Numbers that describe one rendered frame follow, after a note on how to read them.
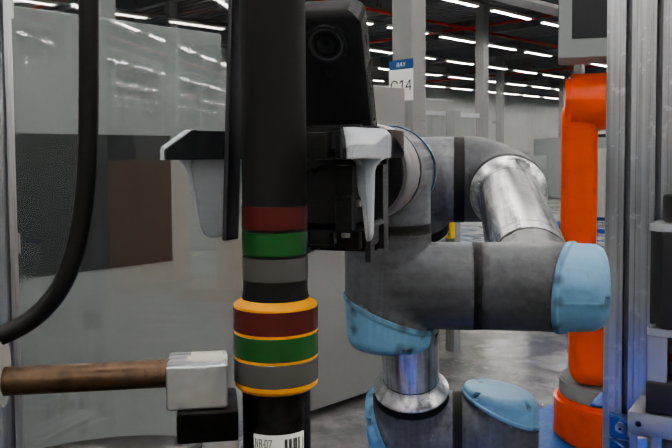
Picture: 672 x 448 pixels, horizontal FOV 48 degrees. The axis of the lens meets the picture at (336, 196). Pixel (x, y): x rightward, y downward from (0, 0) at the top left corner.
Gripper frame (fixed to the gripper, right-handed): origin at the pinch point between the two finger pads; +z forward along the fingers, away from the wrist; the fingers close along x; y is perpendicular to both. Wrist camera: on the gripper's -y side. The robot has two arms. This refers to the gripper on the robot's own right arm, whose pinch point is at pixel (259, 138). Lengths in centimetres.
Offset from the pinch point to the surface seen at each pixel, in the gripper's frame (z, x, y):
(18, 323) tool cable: 4.0, 11.0, 8.9
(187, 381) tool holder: 1.6, 3.3, 11.8
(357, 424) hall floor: -404, 99, 164
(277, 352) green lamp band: 0.3, -1.0, 10.4
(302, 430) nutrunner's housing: -1.0, -1.8, 14.7
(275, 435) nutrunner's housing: 0.0, -0.7, 14.7
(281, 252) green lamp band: -0.2, -1.0, 5.6
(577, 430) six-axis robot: -389, -28, 150
